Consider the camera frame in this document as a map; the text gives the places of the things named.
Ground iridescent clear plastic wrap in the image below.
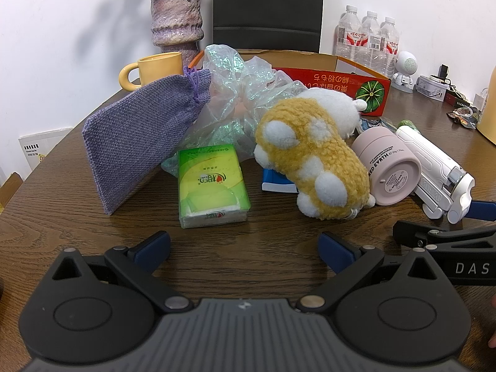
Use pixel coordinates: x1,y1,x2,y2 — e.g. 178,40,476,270
161,44,311,175

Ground pink cosmetic jar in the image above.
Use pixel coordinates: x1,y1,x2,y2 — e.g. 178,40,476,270
351,127,422,207

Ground orange-red cardboard box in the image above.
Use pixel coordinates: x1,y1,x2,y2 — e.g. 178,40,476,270
188,48,391,117

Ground purple knitted drawstring pouch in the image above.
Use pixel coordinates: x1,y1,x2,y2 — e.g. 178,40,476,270
82,66,213,215

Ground brown cardboard carton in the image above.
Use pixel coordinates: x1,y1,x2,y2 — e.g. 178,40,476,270
0,172,24,210

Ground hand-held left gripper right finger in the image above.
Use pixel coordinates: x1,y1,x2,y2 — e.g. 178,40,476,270
296,231,438,314

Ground pale yellow thermos bottle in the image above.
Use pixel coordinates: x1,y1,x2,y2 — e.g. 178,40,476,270
476,81,496,144

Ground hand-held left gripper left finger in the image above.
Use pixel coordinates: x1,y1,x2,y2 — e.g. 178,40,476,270
50,230,194,314

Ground dark snack packet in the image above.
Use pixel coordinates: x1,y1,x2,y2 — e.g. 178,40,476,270
447,106,481,128

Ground blue and white small box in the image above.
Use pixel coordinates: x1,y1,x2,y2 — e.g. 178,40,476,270
261,168,301,193

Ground yellow ceramic mug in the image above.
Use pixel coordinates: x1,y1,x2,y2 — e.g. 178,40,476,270
118,51,184,92

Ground green tissue pack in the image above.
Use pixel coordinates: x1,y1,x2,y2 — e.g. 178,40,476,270
177,144,251,229

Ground blue and yellow packet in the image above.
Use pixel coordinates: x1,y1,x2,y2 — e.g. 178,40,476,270
358,118,384,134

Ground yellow and white plush toy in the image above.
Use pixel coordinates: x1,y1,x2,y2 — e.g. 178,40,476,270
254,88,376,221

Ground purple textured vase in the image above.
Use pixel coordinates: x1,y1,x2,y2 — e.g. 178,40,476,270
150,0,205,66

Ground white folding handheld device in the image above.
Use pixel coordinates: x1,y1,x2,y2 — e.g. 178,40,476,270
394,124,475,224

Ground clear white small case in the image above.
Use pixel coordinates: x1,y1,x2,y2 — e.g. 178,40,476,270
416,75,450,101

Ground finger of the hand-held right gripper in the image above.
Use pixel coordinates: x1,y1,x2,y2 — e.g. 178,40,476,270
392,219,496,253
465,200,496,222

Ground white round robot speaker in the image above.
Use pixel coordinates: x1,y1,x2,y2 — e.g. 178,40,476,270
390,51,418,94

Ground pack of water bottles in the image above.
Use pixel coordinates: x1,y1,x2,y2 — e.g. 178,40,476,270
334,5,400,80

